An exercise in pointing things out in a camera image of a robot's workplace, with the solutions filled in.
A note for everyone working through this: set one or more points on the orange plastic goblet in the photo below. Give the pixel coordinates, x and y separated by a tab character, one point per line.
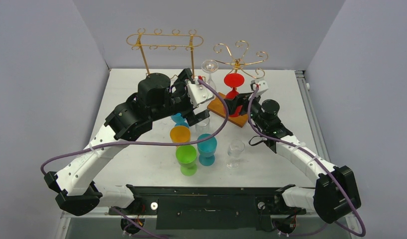
180	134

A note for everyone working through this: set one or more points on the clear wine glass amber tint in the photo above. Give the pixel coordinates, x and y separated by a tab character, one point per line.
210	66

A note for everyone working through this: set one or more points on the green plastic goblet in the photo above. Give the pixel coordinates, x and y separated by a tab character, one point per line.
186	157

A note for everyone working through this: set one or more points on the clear wine glass front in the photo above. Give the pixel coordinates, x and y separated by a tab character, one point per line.
236	147

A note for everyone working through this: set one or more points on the clear glass tumbler goblet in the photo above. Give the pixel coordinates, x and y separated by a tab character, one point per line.
203	126

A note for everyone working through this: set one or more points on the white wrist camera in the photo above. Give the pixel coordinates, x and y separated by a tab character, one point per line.
198	93
259	86

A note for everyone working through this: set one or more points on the blue plastic goblet rear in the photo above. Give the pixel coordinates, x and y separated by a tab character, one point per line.
179	120

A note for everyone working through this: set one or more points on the gold rectangular wire glass rack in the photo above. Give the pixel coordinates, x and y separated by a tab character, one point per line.
166	49

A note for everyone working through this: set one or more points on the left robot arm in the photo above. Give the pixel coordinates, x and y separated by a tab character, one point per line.
77	193

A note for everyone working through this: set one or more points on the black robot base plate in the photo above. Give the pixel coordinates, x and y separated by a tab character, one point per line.
203	208

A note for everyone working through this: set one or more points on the gold tree rack wooden base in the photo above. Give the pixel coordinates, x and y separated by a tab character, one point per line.
238	64

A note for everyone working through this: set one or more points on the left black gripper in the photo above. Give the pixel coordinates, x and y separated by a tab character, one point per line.
180	86

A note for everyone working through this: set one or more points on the teal plastic goblet front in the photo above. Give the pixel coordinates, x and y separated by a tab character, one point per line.
206	150

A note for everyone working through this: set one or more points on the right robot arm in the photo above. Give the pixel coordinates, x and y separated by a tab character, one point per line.
335	194

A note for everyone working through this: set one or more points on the red plastic goblet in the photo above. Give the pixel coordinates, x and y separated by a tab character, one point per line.
234	80

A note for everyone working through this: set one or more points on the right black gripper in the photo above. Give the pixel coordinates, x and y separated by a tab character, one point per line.
242	102

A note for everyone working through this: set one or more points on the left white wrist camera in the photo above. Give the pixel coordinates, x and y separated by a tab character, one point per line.
198	93

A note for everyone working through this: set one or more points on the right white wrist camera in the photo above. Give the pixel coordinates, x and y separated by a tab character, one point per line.
259	86

